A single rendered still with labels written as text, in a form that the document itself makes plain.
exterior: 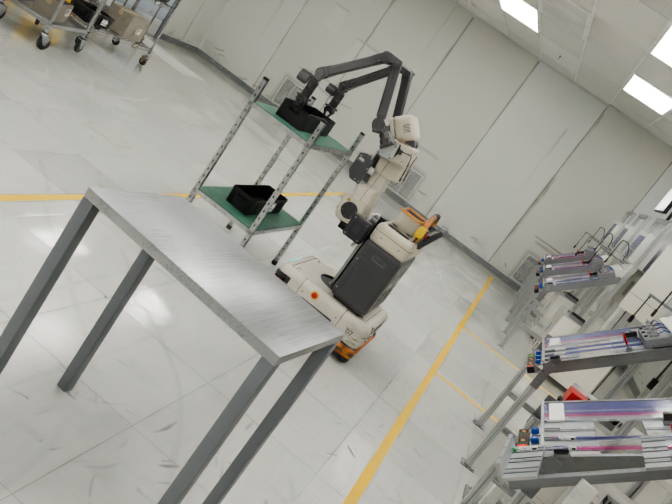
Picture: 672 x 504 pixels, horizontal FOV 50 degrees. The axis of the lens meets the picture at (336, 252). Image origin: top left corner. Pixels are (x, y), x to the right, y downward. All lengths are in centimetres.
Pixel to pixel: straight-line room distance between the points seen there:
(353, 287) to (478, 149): 748
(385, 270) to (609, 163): 763
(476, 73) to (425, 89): 81
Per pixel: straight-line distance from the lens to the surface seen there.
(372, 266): 415
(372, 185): 434
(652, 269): 739
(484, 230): 1145
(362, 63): 423
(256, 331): 180
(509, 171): 1141
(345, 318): 419
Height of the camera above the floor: 147
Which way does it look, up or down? 13 degrees down
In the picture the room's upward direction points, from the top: 35 degrees clockwise
